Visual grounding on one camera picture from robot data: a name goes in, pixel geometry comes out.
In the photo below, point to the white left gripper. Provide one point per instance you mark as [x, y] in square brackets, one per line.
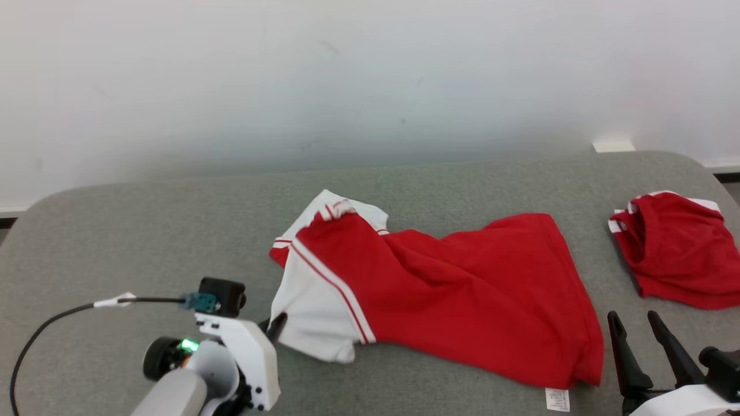
[254, 352]

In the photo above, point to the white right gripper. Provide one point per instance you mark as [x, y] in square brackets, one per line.
[682, 403]

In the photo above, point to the red Bulls 23 shorts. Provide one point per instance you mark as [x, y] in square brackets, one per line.
[682, 254]

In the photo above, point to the red jersey with white stripes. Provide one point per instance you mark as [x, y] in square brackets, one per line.
[462, 277]

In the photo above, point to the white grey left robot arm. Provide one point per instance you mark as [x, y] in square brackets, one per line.
[173, 396]

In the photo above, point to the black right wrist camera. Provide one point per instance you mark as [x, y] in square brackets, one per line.
[722, 370]

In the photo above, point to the white wall socket box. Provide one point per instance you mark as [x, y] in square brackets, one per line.
[613, 147]

